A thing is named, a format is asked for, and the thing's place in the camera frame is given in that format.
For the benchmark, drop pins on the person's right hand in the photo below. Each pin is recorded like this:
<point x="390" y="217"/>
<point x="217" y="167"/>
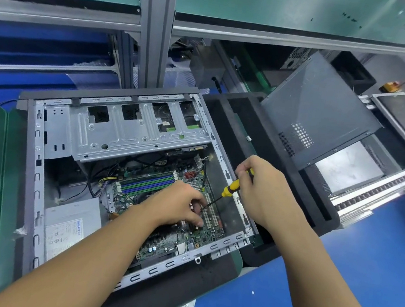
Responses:
<point x="267" y="195"/>

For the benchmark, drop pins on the person's left hand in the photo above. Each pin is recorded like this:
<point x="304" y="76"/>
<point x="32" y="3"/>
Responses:
<point x="175" y="205"/>

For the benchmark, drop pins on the green motherboard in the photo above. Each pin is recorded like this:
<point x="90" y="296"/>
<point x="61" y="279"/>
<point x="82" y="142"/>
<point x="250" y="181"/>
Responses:
<point x="144" y="185"/>

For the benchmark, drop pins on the dark grey computer case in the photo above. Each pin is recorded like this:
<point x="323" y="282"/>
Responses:
<point x="117" y="131"/>

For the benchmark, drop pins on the grey case side panel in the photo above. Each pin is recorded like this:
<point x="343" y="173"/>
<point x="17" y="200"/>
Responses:
<point x="317" y="110"/>

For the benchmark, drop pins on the distant computer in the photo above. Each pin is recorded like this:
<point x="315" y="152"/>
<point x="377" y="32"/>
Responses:
<point x="297" y="59"/>

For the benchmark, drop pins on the person's right forearm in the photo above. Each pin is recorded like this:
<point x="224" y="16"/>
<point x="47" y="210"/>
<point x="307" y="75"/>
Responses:
<point x="332" y="297"/>

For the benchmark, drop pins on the person's left forearm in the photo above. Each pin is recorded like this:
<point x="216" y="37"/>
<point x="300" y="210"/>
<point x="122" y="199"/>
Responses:
<point x="65" y="267"/>

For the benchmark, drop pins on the black divided foam tray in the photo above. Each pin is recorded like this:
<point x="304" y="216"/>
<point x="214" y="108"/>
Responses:
<point x="274" y="167"/>

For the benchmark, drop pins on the grey metal conveyor plate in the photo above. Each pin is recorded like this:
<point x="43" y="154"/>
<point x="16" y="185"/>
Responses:
<point x="350" y="168"/>

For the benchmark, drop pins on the silver power supply unit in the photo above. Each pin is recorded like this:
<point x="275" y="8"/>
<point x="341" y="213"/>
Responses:
<point x="70" y="225"/>

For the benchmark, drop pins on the clear plastic bag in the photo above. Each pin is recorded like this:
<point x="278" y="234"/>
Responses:
<point x="182" y="76"/>

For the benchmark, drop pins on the yellow push button box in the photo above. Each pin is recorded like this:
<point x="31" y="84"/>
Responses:
<point x="391" y="86"/>

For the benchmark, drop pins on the long green workbench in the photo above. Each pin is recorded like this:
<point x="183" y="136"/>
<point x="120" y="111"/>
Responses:
<point x="277" y="7"/>

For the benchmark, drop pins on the blue plastic crate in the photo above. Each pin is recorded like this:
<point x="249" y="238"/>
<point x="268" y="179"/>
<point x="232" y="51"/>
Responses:
<point x="46" y="57"/>

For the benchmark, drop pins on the aluminium conveyor frame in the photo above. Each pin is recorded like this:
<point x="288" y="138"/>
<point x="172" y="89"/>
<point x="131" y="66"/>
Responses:
<point x="384" y="188"/>

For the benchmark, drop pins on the thick aluminium frame post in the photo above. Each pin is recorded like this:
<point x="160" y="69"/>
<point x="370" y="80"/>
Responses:
<point x="155" y="26"/>

